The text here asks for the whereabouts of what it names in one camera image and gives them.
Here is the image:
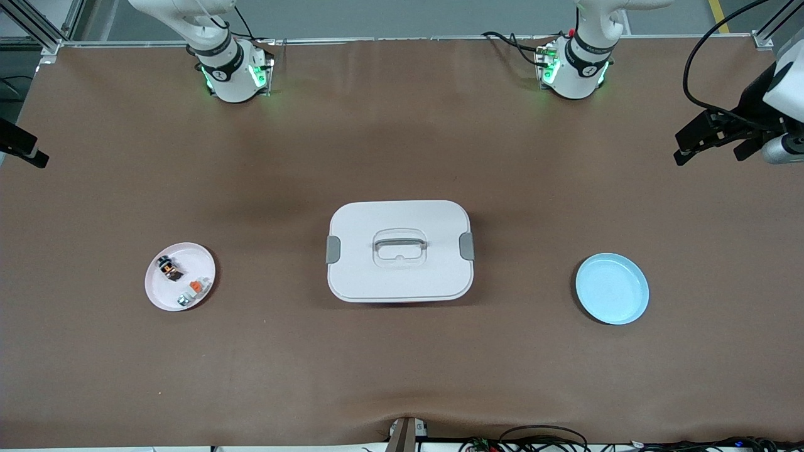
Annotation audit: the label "black orange switch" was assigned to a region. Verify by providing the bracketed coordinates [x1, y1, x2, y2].
[157, 254, 185, 283]

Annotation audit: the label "white lidded storage box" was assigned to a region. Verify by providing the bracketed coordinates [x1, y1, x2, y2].
[325, 200, 475, 304]

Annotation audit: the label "light blue round plate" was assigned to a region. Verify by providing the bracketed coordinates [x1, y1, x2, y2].
[575, 252, 650, 326]

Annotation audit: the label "pink round plate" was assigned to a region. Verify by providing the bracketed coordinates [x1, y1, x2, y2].
[144, 242, 217, 312]

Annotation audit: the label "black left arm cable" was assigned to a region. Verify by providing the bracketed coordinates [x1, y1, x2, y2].
[683, 0, 772, 129]

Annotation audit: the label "aluminium frame profile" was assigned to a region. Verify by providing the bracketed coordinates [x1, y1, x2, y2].
[752, 0, 804, 51]
[0, 0, 85, 56]

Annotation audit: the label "black base cable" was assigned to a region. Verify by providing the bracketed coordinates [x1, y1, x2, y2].
[482, 30, 548, 67]

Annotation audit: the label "tangled black cables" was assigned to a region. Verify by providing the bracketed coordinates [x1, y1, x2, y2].
[459, 425, 804, 452]

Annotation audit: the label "metal table edge rail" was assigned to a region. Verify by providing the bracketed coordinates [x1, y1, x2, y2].
[63, 35, 773, 48]

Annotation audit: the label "grey box handle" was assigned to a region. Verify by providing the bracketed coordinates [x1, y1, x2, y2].
[374, 232, 428, 252]

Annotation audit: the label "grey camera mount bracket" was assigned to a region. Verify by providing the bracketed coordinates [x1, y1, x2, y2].
[386, 416, 429, 452]

